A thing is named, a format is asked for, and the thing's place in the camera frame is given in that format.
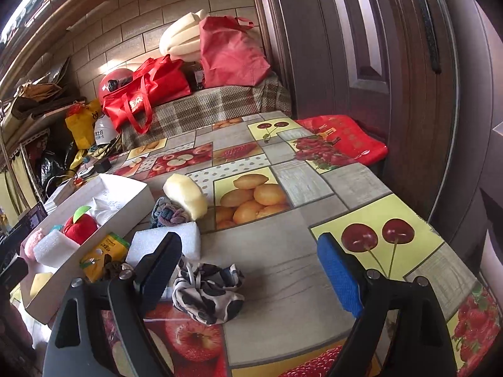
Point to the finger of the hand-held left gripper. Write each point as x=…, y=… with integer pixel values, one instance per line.
x=11, y=273

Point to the black plastic bag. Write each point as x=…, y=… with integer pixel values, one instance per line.
x=51, y=165

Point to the dark purple box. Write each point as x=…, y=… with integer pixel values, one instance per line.
x=31, y=218

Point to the bundle of bamboo poles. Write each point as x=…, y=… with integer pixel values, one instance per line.
x=59, y=11

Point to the black power adapter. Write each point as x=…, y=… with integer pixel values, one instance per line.
x=103, y=166

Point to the pink plush toy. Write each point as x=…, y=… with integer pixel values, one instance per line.
x=33, y=245

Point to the white cardboard box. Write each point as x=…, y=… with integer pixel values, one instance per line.
x=122, y=190

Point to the black and white scrunchie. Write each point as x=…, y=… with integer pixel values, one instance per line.
x=212, y=302

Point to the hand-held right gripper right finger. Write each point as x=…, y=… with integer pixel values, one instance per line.
x=340, y=279

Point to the pale yellow foam piece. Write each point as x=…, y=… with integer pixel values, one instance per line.
x=184, y=196

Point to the yellow bag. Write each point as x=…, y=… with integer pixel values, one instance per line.
x=80, y=129

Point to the metal shelf rack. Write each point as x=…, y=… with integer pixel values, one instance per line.
x=31, y=137

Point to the red plush apple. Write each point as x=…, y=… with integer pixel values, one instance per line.
x=80, y=229

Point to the yellow curtain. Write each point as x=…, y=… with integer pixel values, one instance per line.
x=19, y=188

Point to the white helmet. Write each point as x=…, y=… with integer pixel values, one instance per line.
x=104, y=131

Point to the glossy red shopping bag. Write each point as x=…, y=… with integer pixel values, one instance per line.
x=157, y=82

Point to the yellow sponge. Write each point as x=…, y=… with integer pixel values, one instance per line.
x=41, y=284

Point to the brown scrunchie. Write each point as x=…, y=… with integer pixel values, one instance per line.
x=114, y=270

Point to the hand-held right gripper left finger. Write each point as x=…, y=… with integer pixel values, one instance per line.
x=157, y=275

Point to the white round pad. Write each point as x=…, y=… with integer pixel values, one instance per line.
x=84, y=172

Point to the white foam block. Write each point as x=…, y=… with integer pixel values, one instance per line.
x=188, y=239
x=55, y=249

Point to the red printed bag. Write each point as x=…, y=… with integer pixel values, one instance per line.
x=346, y=137

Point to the pink-red non-woven bag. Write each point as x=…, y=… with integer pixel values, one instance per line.
x=232, y=55

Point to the red helmet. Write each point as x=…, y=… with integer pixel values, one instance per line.
x=108, y=84

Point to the plaid bench cover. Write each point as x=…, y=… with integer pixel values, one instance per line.
x=204, y=106

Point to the white foam roll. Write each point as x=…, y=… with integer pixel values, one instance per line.
x=179, y=39

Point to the fruit print tablecloth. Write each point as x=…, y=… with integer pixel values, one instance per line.
x=275, y=282

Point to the brown wooden door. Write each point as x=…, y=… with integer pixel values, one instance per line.
x=334, y=47

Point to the yellow green carton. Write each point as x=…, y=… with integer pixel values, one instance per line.
x=104, y=249

